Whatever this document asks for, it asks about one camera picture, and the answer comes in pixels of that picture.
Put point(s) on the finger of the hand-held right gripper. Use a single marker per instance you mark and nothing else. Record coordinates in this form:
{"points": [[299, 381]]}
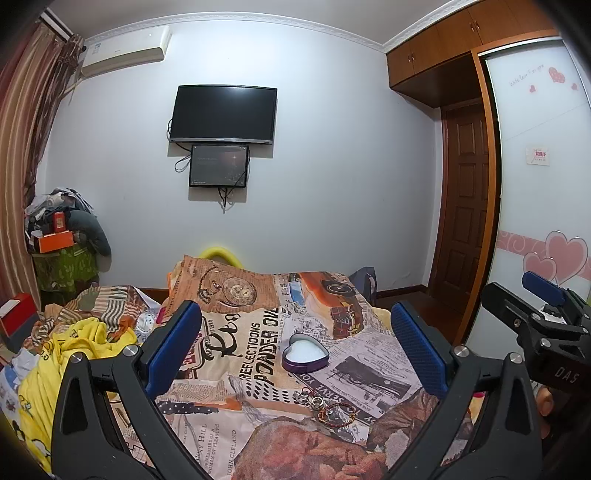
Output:
{"points": [[545, 286], [503, 300]]}

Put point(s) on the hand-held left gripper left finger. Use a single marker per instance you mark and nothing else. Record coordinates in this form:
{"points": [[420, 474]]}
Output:
{"points": [[173, 350]]}

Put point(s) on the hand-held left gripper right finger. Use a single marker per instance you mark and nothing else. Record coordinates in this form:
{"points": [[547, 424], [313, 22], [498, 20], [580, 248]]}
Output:
{"points": [[418, 350]]}

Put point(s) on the purple heart-shaped tin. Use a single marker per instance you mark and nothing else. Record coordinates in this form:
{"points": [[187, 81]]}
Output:
{"points": [[304, 353]]}

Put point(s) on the person's right hand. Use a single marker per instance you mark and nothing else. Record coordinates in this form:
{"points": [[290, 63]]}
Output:
{"points": [[545, 400]]}

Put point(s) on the striped plaid bedsheet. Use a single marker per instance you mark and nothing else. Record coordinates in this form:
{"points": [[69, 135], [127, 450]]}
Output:
{"points": [[106, 304]]}

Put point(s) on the white heart-print wardrobe door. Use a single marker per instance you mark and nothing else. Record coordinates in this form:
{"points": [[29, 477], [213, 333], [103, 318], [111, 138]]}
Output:
{"points": [[540, 203]]}

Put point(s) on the dark blue bag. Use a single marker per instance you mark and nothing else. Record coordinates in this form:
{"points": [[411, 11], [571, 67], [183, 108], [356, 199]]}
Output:
{"points": [[367, 284]]}

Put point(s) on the yellow cartoon garment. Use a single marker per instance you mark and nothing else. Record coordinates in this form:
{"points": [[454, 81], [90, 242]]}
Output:
{"points": [[83, 341]]}

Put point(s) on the printed newspaper-pattern blanket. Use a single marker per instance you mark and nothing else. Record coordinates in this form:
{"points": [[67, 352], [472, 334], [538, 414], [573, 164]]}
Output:
{"points": [[263, 332]]}

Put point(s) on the yellow curved object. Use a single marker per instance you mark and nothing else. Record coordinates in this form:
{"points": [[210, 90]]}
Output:
{"points": [[220, 253]]}

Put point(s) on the brown wooden door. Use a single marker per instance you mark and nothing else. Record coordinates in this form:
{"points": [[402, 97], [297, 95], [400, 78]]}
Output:
{"points": [[464, 198]]}

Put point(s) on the small rectangular sticker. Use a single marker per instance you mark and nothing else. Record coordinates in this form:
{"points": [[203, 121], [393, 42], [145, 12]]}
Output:
{"points": [[538, 156]]}

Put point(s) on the green patterned bag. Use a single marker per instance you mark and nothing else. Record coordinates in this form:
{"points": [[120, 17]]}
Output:
{"points": [[64, 272]]}

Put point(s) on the orange box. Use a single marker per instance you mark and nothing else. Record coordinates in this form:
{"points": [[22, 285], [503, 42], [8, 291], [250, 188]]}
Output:
{"points": [[56, 242]]}

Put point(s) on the red and white box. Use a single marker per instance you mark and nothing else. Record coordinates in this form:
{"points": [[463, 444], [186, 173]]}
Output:
{"points": [[16, 314]]}

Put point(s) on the light blue patterned cloth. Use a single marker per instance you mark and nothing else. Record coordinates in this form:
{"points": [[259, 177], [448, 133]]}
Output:
{"points": [[9, 392]]}

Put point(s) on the small red box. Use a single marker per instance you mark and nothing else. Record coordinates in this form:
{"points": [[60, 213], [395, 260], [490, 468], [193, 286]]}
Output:
{"points": [[60, 221]]}

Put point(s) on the pile of clothes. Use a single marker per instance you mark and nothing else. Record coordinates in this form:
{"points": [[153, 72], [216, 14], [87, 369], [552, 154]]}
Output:
{"points": [[46, 203]]}

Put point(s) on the brown striped curtain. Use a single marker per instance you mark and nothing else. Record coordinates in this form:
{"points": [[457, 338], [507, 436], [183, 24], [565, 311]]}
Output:
{"points": [[25, 138]]}

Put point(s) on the wooden overhead cabinet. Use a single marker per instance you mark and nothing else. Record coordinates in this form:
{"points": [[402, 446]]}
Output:
{"points": [[434, 50]]}

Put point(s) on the white air conditioner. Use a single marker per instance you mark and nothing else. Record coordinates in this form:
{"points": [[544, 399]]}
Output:
{"points": [[122, 50]]}

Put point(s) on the small black wall monitor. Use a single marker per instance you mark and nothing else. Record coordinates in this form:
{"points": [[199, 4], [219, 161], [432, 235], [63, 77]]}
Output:
{"points": [[219, 165]]}

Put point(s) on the black wall television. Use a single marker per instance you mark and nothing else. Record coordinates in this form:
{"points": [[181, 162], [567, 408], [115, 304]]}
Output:
{"points": [[224, 113]]}

